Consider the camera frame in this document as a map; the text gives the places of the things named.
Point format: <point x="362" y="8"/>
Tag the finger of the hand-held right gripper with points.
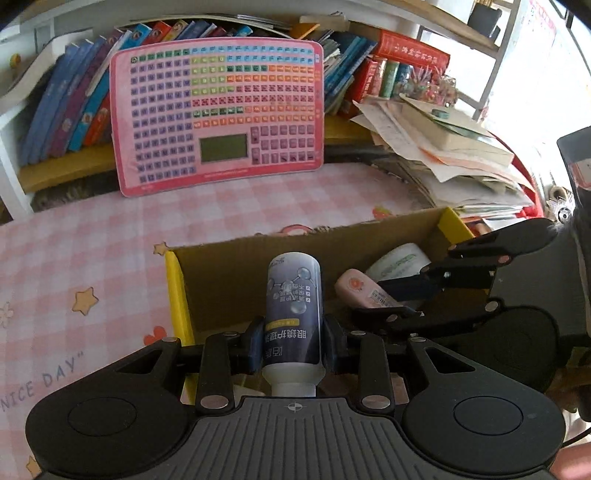
<point x="397" y="318"/>
<point x="406" y="286"/>

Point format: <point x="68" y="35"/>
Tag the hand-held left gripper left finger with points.
<point x="256" y="341"/>

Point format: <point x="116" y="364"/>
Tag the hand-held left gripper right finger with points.
<point x="330" y="341"/>

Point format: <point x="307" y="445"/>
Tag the clear tape roll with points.
<point x="397" y="261"/>

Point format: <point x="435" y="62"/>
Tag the small pink bottle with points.
<point x="360" y="288"/>

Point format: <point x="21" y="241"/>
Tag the grey label bottle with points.
<point x="293" y="300"/>

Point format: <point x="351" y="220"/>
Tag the yellow cardboard box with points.
<point x="221" y="286"/>

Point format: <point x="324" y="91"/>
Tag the person's pink clothing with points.
<point x="577" y="466"/>

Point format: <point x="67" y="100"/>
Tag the pile of papers and books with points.
<point x="461" y="157"/>

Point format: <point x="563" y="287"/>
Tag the pink checkered tablecloth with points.
<point x="92" y="240"/>

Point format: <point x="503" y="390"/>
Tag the colourful glitter decoration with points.
<point x="429" y="87"/>

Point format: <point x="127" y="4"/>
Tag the red green upright books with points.
<point x="374" y="78"/>

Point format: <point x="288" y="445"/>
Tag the pink button learning pad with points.
<point x="161" y="138"/>

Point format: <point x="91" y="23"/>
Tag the leaning blue books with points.
<point x="346" y="69"/>

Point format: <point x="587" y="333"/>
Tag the thick red book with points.
<point x="411" y="50"/>

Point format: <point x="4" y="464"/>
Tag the small black box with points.
<point x="485" y="18"/>

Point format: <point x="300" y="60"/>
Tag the white wooden bookshelf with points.
<point x="14" y="180"/>

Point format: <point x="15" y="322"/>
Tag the row of blue purple books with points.
<point x="55" y="101"/>

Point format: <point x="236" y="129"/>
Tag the wall poster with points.
<point x="549" y="23"/>

